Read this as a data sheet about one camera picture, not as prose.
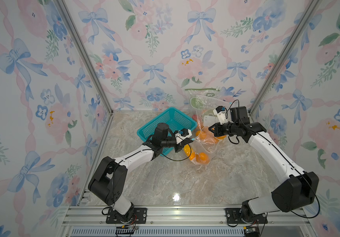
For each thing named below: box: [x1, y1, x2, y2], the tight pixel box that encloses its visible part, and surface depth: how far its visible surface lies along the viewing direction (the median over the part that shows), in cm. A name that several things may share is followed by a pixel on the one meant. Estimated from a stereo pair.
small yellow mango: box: [183, 143, 196, 161], surface depth 88 cm
